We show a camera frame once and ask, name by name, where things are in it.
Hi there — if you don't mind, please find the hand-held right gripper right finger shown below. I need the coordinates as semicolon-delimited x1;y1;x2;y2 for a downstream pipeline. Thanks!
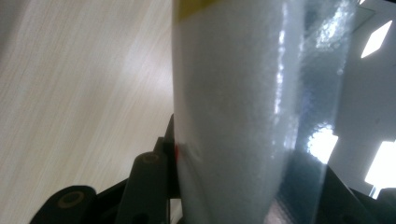
276;150;370;224

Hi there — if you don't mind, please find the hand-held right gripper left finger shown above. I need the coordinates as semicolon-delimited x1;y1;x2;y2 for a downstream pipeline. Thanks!
157;113;182;200

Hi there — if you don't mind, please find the clear bag of white granules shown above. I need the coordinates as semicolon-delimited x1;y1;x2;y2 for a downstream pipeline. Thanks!
172;0;358;224

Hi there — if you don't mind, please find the ceiling light panel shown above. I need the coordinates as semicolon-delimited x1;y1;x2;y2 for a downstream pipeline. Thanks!
360;20;394;60
363;140;396;200

